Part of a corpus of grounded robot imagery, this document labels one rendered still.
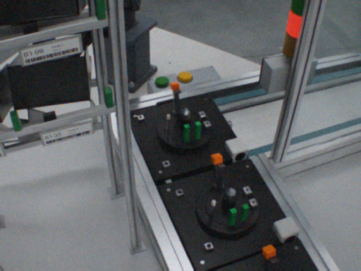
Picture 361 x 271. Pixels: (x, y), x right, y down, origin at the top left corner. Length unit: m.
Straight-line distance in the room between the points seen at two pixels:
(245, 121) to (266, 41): 2.07
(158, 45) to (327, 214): 0.86
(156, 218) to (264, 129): 0.43
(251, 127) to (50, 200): 0.58
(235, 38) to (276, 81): 2.34
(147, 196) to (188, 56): 0.69
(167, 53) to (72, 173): 0.60
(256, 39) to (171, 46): 1.73
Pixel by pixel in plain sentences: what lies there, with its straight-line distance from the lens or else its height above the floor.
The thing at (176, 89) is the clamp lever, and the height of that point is 1.06.
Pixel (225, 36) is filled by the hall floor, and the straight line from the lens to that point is 3.28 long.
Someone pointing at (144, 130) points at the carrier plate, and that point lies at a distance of 1.13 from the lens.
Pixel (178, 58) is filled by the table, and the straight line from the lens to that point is 1.55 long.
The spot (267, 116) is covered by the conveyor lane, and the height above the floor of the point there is 0.92.
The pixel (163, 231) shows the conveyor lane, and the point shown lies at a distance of 0.96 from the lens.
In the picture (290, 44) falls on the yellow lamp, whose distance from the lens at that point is 0.90.
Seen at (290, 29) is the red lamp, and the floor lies 1.33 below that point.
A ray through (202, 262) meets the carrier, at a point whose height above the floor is 0.97.
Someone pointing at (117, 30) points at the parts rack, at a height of 1.45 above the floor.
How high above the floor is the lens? 1.77
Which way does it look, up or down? 46 degrees down
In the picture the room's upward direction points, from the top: 2 degrees clockwise
